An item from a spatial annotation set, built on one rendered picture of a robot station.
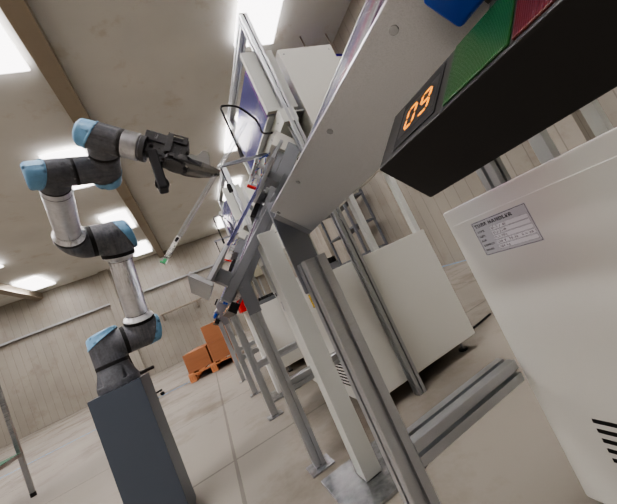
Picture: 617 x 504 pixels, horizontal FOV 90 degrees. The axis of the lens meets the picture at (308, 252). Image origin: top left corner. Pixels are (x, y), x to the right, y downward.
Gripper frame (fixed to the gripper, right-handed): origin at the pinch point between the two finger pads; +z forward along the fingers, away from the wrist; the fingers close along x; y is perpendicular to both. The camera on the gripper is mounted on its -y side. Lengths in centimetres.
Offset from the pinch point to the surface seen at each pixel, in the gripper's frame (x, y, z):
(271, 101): 33, 61, 15
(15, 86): 315, 210, -260
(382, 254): 34, 0, 77
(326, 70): 34, 92, 40
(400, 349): 30, -41, 86
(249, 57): 33, 81, 1
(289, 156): 35, 36, 27
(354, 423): 8, -65, 54
